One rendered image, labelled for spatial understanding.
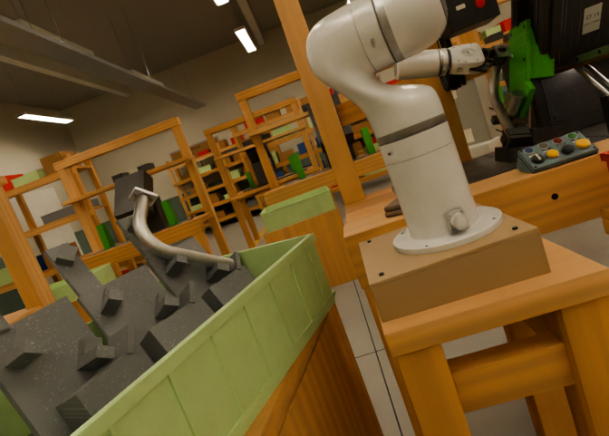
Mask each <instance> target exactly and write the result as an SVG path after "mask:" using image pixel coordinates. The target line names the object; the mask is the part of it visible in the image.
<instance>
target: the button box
mask: <svg viewBox="0 0 609 436"><path fill-rule="evenodd" d="M571 133H575V134H576V135H577V137H576V138H573V139H571V138H568V137H567V135H568V134H569V133H568V134H566V135H564V136H561V137H558V138H560V139H562V140H563V141H562V142H560V143H554V142H553V140H549V141H546V142H541V143H546V144H547V145H548V146H547V147H546V148H540V147H539V146H538V145H539V144H540V143H539V144H537V145H535V146H532V147H529V148H532V149H533V150H534V151H533V152H530V153H526V152H525V149H523V150H519V151H518V152H517V168H518V170H519V171H520V172H525V173H531V174H536V173H538V172H541V171H544V170H549V169H552V168H554V167H557V166H560V165H563V164H566V163H568V162H571V161H574V160H579V159H582V158H585V157H588V156H591V155H594V154H596V153H598V148H597V147H596V146H595V145H594V144H593V143H592V142H591V141H590V142H591V143H590V146H589V147H588V148H584V149H581V148H578V147H576V145H575V142H576V141H577V140H579V139H586V137H585V136H584V135H583V134H581V133H580V132H579V131H575V132H571ZM566 144H571V145H573V146H574V150H573V151H572V152H563V151H562V147H563V146H564V145H566ZM549 150H558V152H559V153H558V156H557V157H555V158H550V157H548V156H547V152H548V151H549ZM535 154H542V155H543V156H544V157H545V158H544V161H542V162H540V163H535V162H533V161H532V156H534V155H535Z"/></svg>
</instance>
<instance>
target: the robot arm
mask: <svg viewBox="0 0 609 436"><path fill-rule="evenodd" d="M349 2H350V3H349V4H347V5H344V6H343V7H341V8H339V9H337V10H336V11H334V12H332V13H330V14H329V15H328V16H326V17H324V18H323V19H322V20H320V21H319V22H318V23H317V24H316V25H315V26H314V27H313V28H312V30H311V31H310V33H309V35H308V37H307V41H306V57H307V60H308V63H309V67H310V69H311V70H312V71H313V73H314V75H315V76H316V77H317V78H318V79H319V80H320V81H321V82H323V83H324V84H325V85H327V86H328V87H330V88H332V89H333V90H335V91H337V92H339V93H340V94H341V95H343V96H345V97H346V98H348V99H349V100H351V101H352V102H353V103H355V104H356V105H357V106H358V107H359V108H360V109H361V110H362V112H363V113H364V114H365V116H366V117H367V119H368V121H369V123H370V124H371V127H372V130H373V133H374V136H375V138H376V140H377V143H378V145H379V148H380V151H381V154H382V157H383V160H384V163H385V165H386V168H387V170H388V173H389V176H390V178H391V183H392V185H393V187H394V190H395V193H396V196H397V199H398V200H399V203H400V206H401V210H402V213H403V216H404V218H405V220H406V223H407V226H408V227H407V228H405V229H404V230H403V231H402V232H400V233H399V234H398V235H397V236H396V237H395V239H394V240H393V245H394V248H395V250H396V251H398V252H400V253H402V254H406V255H422V254H429V253H435V252H440V251H444V250H448V249H452V248H455V247H460V246H463V245H466V244H468V243H470V242H473V241H475V240H477V239H480V238H482V237H484V236H486V235H487V234H489V233H491V232H492V231H494V230H495V229H497V228H498V227H499V226H500V225H501V223H502V222H503V215H502V212H501V210H500V209H498V208H494V207H476V204H475V201H474V198H473V196H472V193H471V190H470V187H469V183H468V180H467V177H466V174H465V171H464V169H463V166H462V163H461V160H460V157H459V153H458V150H457V147H456V144H455V141H454V140H453V137H452V134H451V131H450V126H449V124H448V121H447V118H446V115H445V112H444V110H443V107H442V104H441V102H440V98H439V96H438V94H437V93H436V91H435V90H434V89H433V88H432V87H430V86H429V85H424V84H386V83H383V82H380V81H379V80H377V78H376V76H375V74H376V73H377V72H379V71H381V70H383V69H385V68H388V67H390V66H392V65H394V75H395V78H396V80H397V81H400V80H409V79H420V78H429V77H438V76H445V75H446V74H475V73H487V71H488V69H489V68H491V67H492V66H496V65H504V64H505V62H506V59H507V58H508V57H507V56H506V57H497V56H495V54H496V53H495V51H494V49H490V50H489V48H483V47H480V46H479V44H477V43H473V44H461V45H456V46H452V47H450V48H447V49H446V48H440V49H431V50H426V49H427V48H429V47H430V46H432V45H433V44H434V43H436V41H437V40H438V39H439V38H440V37H441V35H442V34H443V32H444V30H445V27H446V24H447V21H448V8H447V5H446V1H445V0H349ZM487 57H488V58H487ZM485 62H487V63H486V64H485Z"/></svg>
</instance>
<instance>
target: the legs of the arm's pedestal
mask: <svg viewBox="0 0 609 436"><path fill-rule="evenodd" d="M503 328H504V331H505V334H506V338H507V343H506V344H501V345H497V346H493V347H490V348H487V349H484V350H480V351H477V352H474V353H471V354H465V355H462V356H459V357H455V358H452V359H449V360H447V359H446V356H445V353H444V351H443V348H442V345H441V344H437V345H434V346H431V347H428V348H425V349H421V350H419V351H415V352H412V353H408V354H403V355H400V356H396V357H395V359H396V361H397V364H398V366H399V369H400V372H401V376H402V379H403V381H404V384H405V387H406V390H407V393H408V394H409V397H410V400H411V405H412V408H413V410H414V412H415V415H416V418H417V421H418V424H419V426H420V430H421V433H422V436H471V433H470V430H469V426H468V423H467V420H466V417H465V414H464V413H466V412H473V411H475V410H479V409H483V408H487V407H489V406H493V405H497V404H501V403H504V402H510V401H514V400H517V399H520V398H524V397H525V399H526V402H527V408H528V410H529V413H530V416H531V420H532V422H533V425H534V428H535V432H536V436H609V296H604V297H600V298H597V299H594V300H591V301H587V302H584V303H581V304H578V305H572V306H569V307H566V308H563V309H559V310H556V311H553V312H550V313H546V314H543V315H538V316H535V317H531V318H528V319H525V320H522V321H518V322H515V323H512V324H509V325H503Z"/></svg>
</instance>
